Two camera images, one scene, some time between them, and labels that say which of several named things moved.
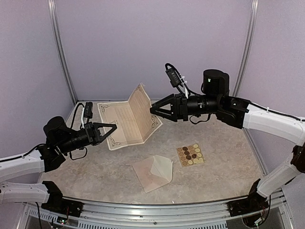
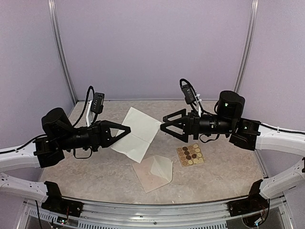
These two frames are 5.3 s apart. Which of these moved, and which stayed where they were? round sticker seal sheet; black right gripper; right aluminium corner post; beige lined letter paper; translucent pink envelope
Moved: black right gripper
Stayed: translucent pink envelope; beige lined letter paper; round sticker seal sheet; right aluminium corner post
